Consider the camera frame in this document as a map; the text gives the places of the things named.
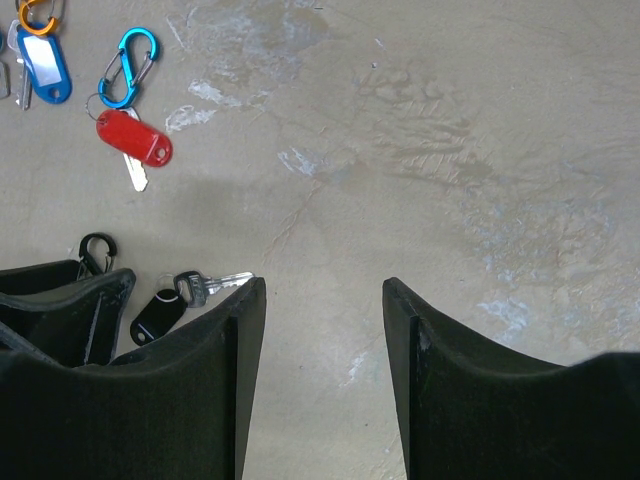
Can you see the silver key black head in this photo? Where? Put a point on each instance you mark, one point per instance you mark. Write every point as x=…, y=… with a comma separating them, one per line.
x=4, y=80

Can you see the silver key black tag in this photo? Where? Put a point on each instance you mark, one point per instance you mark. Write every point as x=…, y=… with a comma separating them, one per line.
x=196, y=288

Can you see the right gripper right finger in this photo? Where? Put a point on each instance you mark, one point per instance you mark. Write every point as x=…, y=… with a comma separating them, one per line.
x=470, y=408

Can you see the black S carabiner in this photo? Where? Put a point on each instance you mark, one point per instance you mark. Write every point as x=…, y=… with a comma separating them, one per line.
x=97, y=253

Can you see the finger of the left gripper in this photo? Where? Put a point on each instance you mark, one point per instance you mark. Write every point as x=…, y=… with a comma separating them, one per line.
x=70, y=330
x=59, y=277

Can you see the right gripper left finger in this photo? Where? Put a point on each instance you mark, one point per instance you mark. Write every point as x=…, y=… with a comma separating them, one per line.
x=177, y=408

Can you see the blue S carabiner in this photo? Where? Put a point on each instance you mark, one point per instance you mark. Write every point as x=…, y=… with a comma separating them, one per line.
x=123, y=62

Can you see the silver key red tag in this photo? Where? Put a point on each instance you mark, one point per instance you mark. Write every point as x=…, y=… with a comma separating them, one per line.
x=136, y=172

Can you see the orange S carabiner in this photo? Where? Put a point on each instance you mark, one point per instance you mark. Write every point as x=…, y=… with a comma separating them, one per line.
x=40, y=17

